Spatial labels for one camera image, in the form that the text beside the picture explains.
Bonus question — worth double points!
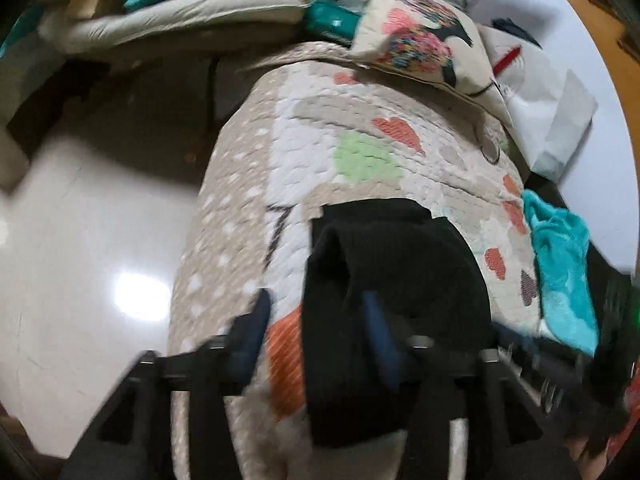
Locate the beige padded mat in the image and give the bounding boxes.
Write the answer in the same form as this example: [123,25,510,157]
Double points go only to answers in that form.
[40,0,307,55]

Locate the teal fleece towel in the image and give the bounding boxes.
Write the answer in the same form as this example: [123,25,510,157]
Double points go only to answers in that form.
[520,190,601,357]

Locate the quilted heart print blanket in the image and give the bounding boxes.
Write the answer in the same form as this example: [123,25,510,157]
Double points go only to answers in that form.
[167,42,546,480]

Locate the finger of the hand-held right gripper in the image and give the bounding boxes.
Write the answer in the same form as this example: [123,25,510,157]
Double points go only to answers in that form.
[497,330,591,418]

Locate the black pants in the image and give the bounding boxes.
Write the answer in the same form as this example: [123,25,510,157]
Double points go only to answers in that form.
[302,199,493,448]

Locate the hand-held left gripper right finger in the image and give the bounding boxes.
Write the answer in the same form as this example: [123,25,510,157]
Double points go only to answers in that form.
[361,290,548,480]

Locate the dark cloth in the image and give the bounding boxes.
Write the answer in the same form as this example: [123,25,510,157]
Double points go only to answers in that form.
[492,17,543,48]

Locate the floral print cushion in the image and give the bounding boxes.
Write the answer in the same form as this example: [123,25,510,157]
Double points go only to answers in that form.
[347,0,513,122]

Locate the teal wipes packet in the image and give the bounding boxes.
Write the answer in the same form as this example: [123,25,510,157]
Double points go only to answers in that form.
[305,0,362,41]

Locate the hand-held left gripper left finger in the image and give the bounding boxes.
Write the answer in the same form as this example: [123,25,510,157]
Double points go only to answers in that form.
[60,287,273,480]

